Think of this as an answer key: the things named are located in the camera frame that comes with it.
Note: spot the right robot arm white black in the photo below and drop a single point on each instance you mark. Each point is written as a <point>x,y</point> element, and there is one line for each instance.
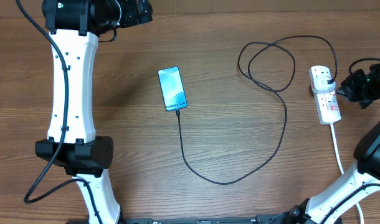
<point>363,176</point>

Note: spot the white power strip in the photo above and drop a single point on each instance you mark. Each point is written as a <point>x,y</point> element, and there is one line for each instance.
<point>326,103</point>

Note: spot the blue Galaxy S24+ smartphone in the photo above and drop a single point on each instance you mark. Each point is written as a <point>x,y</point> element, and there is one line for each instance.
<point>172,89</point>

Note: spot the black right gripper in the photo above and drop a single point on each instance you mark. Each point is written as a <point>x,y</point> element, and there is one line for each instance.
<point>346,89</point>

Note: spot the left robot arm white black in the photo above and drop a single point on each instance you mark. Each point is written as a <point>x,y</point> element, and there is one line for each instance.
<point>75,28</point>

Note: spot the brown cardboard panel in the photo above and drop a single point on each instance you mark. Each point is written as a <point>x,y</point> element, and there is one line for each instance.
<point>9,9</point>

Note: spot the white charger plug adapter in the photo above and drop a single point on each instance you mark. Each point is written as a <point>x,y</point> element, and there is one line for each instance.
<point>322,84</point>

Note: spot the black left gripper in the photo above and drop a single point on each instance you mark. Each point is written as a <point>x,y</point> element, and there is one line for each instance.
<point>133,17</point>

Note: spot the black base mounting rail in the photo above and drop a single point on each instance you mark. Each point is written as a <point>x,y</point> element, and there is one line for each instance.
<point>259,219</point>

